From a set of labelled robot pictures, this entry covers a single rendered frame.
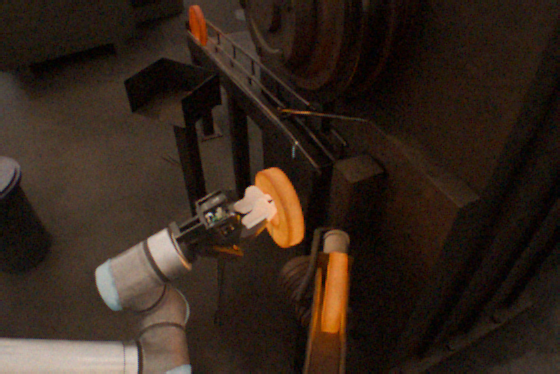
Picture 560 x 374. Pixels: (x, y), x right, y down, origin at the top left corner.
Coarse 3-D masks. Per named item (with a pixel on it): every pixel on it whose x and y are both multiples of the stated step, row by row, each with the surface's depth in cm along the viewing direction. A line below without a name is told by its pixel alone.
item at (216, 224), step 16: (208, 208) 75; (224, 208) 74; (176, 224) 74; (192, 224) 74; (208, 224) 73; (224, 224) 74; (240, 224) 78; (176, 240) 72; (192, 240) 75; (208, 240) 76; (224, 240) 76; (192, 256) 74
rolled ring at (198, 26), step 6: (192, 6) 185; (198, 6) 185; (192, 12) 187; (198, 12) 183; (192, 18) 194; (198, 18) 182; (192, 24) 196; (198, 24) 183; (204, 24) 184; (192, 30) 198; (198, 30) 197; (204, 30) 185; (198, 36) 196; (204, 36) 187; (204, 42) 190
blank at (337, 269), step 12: (336, 252) 83; (336, 264) 77; (336, 276) 75; (336, 288) 74; (324, 300) 76; (336, 300) 74; (324, 312) 75; (336, 312) 74; (324, 324) 76; (336, 324) 75
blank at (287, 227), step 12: (276, 168) 80; (264, 180) 79; (276, 180) 76; (288, 180) 76; (264, 192) 82; (276, 192) 75; (288, 192) 75; (276, 204) 77; (288, 204) 74; (276, 216) 85; (288, 216) 74; (300, 216) 75; (276, 228) 82; (288, 228) 75; (300, 228) 76; (276, 240) 84; (288, 240) 77; (300, 240) 79
